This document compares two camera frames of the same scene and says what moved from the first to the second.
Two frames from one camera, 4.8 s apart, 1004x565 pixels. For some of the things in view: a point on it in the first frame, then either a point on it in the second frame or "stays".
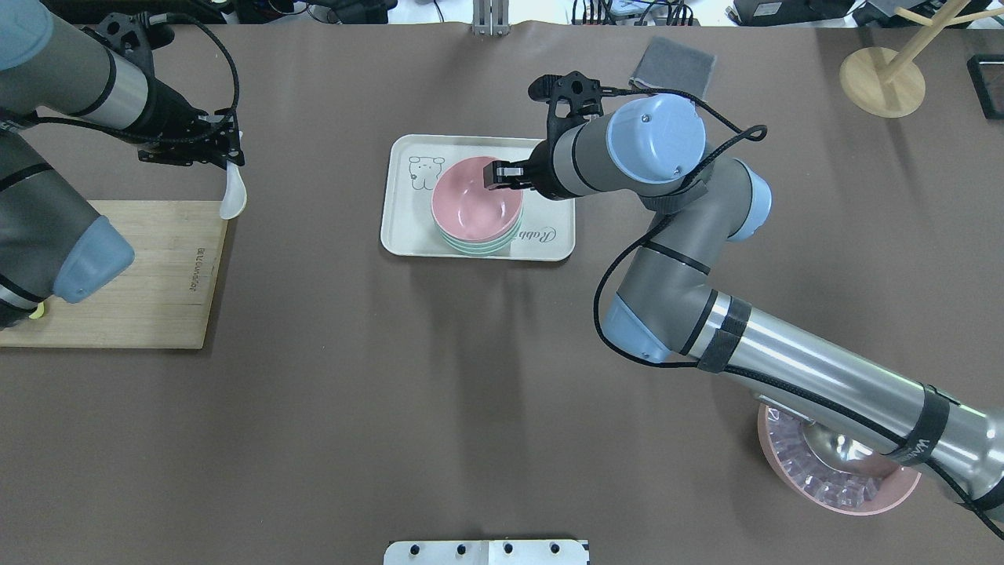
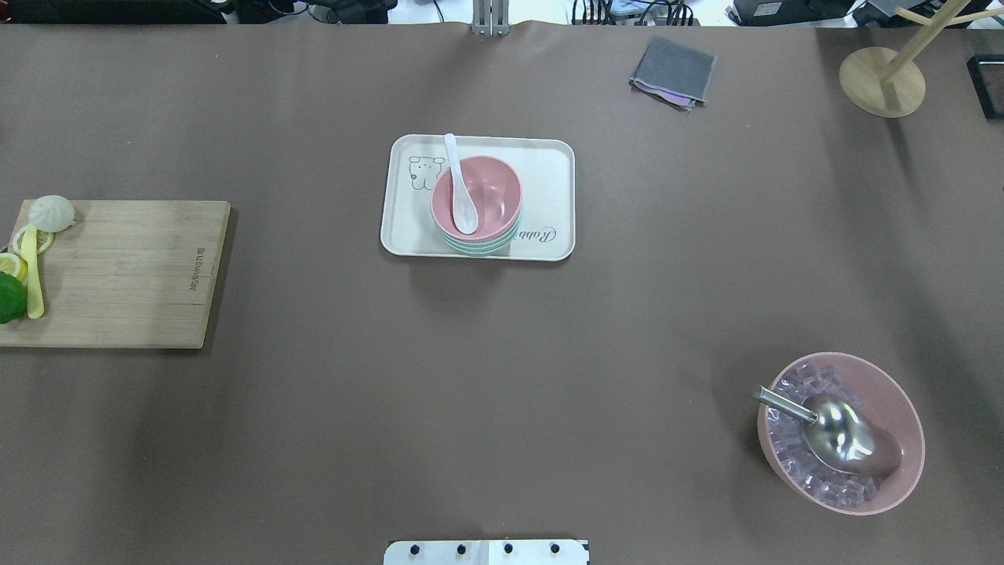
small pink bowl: (465, 210) stays
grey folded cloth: (666, 63) stays
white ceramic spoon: (235, 197) to (466, 213)
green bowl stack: (480, 248) stays
